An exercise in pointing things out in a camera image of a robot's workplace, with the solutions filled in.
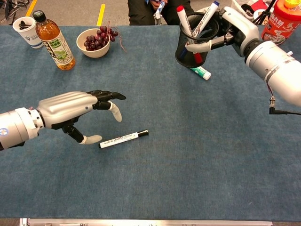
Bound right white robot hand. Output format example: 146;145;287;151
185;6;261;58

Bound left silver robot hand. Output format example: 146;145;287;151
36;89;127;145

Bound blue cap whiteboard marker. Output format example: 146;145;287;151
180;0;221;58

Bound red cap whiteboard marker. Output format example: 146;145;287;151
176;5;204;65

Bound black cap whiteboard marker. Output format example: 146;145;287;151
98;129;149;149

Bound black mesh pen holder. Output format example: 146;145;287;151
175;13;220;68

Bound black tripod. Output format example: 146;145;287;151
253;0;277;24

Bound white plastic basket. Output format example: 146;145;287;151
231;0;276;25

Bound red snack canister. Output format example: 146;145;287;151
261;0;301;45

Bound cream bowl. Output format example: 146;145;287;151
76;28;111;58

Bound white green glue stick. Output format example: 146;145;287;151
189;65;212;81

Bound amber tea bottle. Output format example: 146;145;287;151
32;9;76;71

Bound dark red grape bunch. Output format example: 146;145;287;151
83;20;127;53

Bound white paper cup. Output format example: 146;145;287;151
12;16;44;49

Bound blue white puzzle toy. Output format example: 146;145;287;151
150;0;169;15

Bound metal stool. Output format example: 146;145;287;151
152;13;164;26

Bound dark clips in cup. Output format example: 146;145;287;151
18;20;33;30

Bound yellow floor tape strip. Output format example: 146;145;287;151
96;4;106;27
25;0;38;17

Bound seated person black trousers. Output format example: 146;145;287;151
127;0;196;26

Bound blue felt table cover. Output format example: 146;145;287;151
0;25;301;221

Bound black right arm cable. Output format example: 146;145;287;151
267;82;301;116

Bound tangle of black cables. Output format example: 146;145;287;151
0;0;30;24

